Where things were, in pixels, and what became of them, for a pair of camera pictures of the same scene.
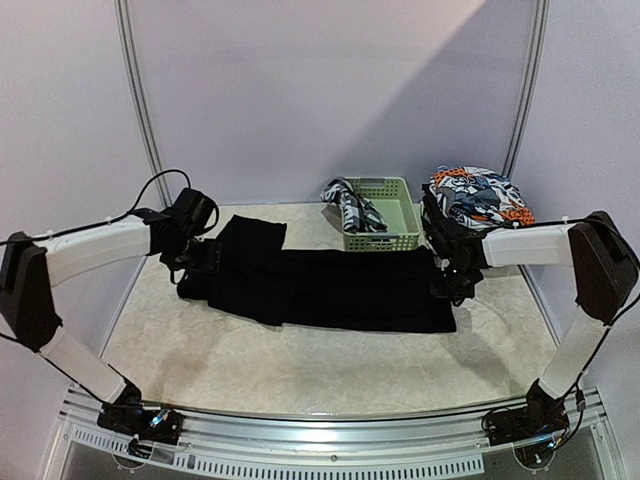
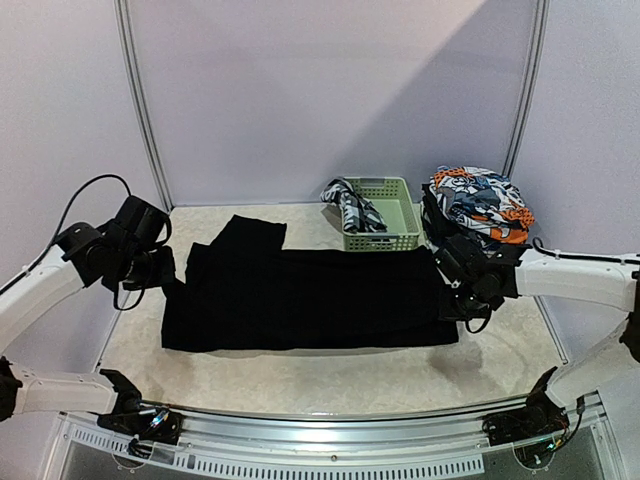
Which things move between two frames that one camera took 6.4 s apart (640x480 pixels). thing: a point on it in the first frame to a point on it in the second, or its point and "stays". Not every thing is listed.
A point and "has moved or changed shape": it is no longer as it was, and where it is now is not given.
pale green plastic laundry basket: (392, 199) stays
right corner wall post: (525, 118) stays
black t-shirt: (257, 280) has moved or changed shape
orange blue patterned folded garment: (477, 199) stays
